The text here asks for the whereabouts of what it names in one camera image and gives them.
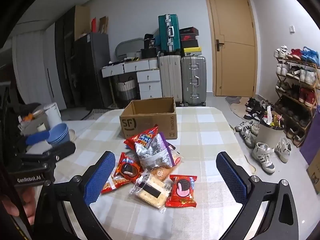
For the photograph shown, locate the colourful wrappers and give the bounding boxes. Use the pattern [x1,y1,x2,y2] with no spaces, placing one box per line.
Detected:
[261,105,284,129]

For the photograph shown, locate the black wardrobe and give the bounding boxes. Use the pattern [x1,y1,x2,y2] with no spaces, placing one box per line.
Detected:
[55,5,75,110]

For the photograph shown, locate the teal suitcase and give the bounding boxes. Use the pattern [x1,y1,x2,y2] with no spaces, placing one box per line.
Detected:
[158,14,181,53]

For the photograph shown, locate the silver purple snack packet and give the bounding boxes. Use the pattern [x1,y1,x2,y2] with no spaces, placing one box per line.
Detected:
[134,132,175,168]

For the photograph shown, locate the black printed bag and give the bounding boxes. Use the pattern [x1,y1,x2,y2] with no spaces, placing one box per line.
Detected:
[144,34,157,50]

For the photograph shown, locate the white kettle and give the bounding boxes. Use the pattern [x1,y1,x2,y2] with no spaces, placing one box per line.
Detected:
[44,102,62,128]

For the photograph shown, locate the silver suitcase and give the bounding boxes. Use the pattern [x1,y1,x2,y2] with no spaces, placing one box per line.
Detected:
[180,56,207,107]

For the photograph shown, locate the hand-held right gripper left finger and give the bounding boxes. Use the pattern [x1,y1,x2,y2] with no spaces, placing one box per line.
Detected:
[32,151,117,240]

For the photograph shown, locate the round beige mat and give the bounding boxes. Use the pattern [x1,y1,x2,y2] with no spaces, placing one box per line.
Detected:
[230,100,260,120]

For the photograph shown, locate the person's left hand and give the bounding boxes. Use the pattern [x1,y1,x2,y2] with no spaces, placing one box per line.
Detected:
[2,187,37,225]

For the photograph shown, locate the brown cardboard carton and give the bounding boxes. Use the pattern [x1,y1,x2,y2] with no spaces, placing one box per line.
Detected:
[306,152,320,194]

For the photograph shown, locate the red pink cookie packet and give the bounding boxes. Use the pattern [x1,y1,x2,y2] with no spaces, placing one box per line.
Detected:
[165,174,197,208]

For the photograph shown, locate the tan wooden door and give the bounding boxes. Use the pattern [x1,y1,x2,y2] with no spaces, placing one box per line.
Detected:
[204,0,258,97]

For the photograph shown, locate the large cardboard sheet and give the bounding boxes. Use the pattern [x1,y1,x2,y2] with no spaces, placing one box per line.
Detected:
[74,5,90,40]

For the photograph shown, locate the black storage box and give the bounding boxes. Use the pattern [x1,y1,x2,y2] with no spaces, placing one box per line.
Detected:
[141,49,160,59]

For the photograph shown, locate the white low sneaker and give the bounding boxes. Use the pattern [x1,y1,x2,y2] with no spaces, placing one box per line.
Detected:
[234,121,253,133]
[241,127,260,148]

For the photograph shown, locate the beige suitcase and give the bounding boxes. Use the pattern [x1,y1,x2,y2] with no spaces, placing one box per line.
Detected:
[159,54,183,103]

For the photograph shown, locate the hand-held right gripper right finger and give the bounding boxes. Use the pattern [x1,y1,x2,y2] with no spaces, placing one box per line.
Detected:
[216,151,299,240]

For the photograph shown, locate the tan bread packet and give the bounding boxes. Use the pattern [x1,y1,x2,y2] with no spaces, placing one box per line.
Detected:
[150,165,175,182]

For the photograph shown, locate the brown cardboard box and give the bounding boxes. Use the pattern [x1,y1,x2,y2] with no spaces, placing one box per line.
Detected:
[119,97,178,140]

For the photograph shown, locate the purple cloth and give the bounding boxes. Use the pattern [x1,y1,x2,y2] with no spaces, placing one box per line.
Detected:
[300,120,320,165]

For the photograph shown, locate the white high-top sneaker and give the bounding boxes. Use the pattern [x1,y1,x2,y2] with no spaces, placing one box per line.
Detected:
[252,142,275,174]
[275,137,292,163]

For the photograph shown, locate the white desk with drawers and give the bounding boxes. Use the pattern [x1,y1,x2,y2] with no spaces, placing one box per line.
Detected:
[101,57,163,100]

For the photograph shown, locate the shoe rack with shoes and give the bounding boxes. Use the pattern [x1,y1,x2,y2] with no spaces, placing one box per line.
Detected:
[274,45,320,145]

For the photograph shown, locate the red chocolate cookie packet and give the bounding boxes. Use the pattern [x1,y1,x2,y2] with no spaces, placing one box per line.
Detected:
[114,152,143,183]

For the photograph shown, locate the clear cracker packet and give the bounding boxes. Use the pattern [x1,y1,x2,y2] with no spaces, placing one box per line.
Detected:
[129,170,173,214]

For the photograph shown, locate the round beige bin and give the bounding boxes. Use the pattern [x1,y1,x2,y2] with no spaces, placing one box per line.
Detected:
[256,120,285,151]

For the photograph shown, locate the stack of blue bowls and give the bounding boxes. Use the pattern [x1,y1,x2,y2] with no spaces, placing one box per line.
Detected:
[47,123,70,145]

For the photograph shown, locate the red crisp packet blue print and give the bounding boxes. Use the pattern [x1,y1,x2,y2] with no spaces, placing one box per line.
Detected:
[124,124,159,150]

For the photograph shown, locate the dark grey refrigerator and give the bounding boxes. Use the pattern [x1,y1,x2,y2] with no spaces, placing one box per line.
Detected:
[75,32,110,109]

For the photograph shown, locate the white grey woven basket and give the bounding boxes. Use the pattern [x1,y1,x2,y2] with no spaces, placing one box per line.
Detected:
[114,76,138,100]

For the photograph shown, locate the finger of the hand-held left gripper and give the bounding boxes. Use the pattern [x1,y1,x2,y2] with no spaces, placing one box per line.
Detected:
[20,142,77,168]
[24,129,51,146]

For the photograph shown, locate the grey snack bag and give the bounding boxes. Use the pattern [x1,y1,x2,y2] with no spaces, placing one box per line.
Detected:
[101,174,120,195]

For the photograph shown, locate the grey oval mirror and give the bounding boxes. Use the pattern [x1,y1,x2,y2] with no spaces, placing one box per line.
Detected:
[115,38,144,61]

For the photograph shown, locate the wooden shoe rack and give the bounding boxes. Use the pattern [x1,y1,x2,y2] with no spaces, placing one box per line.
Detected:
[274,55,320,148]

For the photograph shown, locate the pile of dark sneakers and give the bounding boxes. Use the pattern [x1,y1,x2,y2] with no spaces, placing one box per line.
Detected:
[244,97,274,122]

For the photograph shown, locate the small brown box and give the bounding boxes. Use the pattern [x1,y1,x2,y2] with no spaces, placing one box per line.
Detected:
[99,16,109,34]

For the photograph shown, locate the beige bowl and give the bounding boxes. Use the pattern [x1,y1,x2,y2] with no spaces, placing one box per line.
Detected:
[32,109,49,119]

